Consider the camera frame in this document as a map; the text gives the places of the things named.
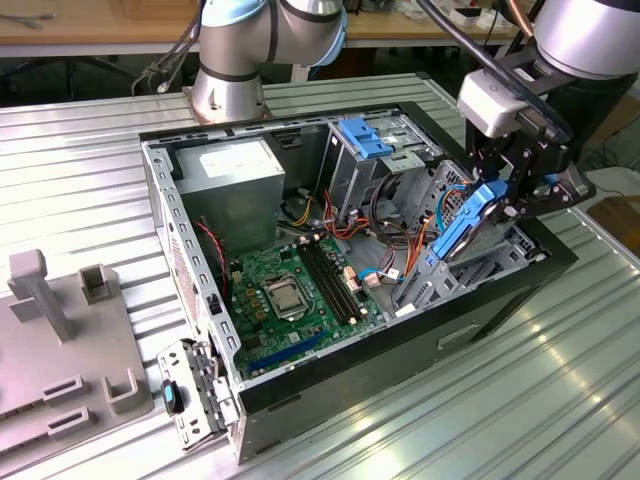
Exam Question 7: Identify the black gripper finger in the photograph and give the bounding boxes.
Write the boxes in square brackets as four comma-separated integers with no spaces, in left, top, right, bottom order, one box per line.
[470,137,532,201]
[494,169,596,221]

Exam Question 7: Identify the hard disk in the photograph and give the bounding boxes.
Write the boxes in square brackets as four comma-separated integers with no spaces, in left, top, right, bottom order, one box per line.
[430,180,519,262]

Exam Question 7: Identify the orange power wire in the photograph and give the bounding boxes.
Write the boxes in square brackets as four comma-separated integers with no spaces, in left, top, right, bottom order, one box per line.
[407,177,476,281]

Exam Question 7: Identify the grey metal disk bay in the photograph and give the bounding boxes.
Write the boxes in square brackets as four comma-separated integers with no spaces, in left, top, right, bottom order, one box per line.
[392,159,546,319]

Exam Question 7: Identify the brown cardboard box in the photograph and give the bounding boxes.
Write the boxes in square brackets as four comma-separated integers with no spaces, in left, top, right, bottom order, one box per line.
[587,196,640,251]

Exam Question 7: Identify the brown wooden cabinet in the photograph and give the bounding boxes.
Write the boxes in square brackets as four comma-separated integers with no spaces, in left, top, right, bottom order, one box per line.
[599,94,640,144]

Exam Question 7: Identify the white boxes on desk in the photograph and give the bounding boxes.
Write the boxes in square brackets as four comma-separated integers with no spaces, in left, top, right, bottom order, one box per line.
[449,4,521,31]

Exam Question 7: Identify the blue optical drive latch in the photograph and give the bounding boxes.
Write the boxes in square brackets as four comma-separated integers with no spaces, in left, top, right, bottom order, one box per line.
[338,115,396,159]

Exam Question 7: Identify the grey optical drive cage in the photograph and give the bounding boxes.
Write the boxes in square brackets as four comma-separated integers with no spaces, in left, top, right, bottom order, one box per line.
[319,114,441,221]

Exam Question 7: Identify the black RAM slot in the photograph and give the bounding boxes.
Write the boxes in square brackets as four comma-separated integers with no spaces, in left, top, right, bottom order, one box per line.
[306,241,352,323]
[322,238,365,316]
[316,239,359,319]
[299,242,346,325]

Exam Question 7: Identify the black open PC case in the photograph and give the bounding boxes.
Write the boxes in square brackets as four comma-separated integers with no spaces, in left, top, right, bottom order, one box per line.
[137,99,580,466]

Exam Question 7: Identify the silver CPU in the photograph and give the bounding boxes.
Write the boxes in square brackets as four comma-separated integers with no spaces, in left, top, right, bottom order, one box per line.
[269,287,304,316]

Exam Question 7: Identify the CPU socket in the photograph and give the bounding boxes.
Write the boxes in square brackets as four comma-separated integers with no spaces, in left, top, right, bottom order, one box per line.
[260,279,309,324]

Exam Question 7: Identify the grey power supply unit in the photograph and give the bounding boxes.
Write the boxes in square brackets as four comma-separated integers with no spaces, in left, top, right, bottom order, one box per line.
[172,137,286,256]

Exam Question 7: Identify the green motherboard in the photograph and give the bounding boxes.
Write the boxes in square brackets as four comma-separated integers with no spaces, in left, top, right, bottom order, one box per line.
[227,234,389,379]

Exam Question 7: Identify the blue expansion slot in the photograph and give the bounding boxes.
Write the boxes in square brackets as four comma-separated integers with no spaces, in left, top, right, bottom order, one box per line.
[248,333,324,374]

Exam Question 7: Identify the black office chair base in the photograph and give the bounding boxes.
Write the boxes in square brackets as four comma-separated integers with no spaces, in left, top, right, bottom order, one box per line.
[74,54,144,96]

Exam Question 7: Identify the blue and black clip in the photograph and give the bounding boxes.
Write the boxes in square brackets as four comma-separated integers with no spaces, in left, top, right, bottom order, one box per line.
[160,378,184,415]

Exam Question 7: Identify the long wooden desk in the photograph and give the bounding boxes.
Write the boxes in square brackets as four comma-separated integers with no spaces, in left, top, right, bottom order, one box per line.
[0,0,536,59]

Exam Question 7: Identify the grey parts rack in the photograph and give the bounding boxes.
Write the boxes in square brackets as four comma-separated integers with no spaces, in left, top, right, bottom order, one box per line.
[0,249,154,456]

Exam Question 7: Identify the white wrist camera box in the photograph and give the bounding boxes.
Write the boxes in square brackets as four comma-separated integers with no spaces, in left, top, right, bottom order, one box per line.
[457,69,531,139]

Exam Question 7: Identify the light blue data wire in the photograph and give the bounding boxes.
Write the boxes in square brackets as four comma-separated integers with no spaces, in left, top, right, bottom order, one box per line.
[433,185,471,234]

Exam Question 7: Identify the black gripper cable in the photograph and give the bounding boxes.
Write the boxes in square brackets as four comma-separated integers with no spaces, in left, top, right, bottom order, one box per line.
[417,0,575,139]

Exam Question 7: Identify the copper coloured cable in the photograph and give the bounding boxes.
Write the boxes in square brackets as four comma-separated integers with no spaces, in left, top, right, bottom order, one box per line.
[504,0,539,39]

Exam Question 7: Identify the black looped cable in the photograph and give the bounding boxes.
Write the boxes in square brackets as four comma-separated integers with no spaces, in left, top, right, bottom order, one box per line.
[369,172,416,246]

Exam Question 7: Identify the short light blue wire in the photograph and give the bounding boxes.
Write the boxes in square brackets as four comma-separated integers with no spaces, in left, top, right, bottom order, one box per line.
[357,267,401,286]

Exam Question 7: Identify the red and orange wire bundle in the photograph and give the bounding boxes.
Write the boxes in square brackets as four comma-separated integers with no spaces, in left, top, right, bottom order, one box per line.
[322,192,381,244]

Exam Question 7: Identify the yellow wire bundle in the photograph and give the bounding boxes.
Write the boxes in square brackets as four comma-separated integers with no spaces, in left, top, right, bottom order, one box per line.
[287,197,316,226]

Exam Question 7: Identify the red twisted fan wire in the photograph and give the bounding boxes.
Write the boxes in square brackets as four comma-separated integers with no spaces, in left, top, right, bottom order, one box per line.
[193,219,232,301]

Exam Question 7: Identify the hanging arm cable bundle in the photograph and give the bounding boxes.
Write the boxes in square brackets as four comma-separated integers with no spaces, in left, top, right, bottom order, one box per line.
[132,0,206,94]

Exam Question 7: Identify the metal slot bracket latch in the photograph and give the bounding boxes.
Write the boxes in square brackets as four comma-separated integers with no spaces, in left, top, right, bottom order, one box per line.
[156,337,241,454]

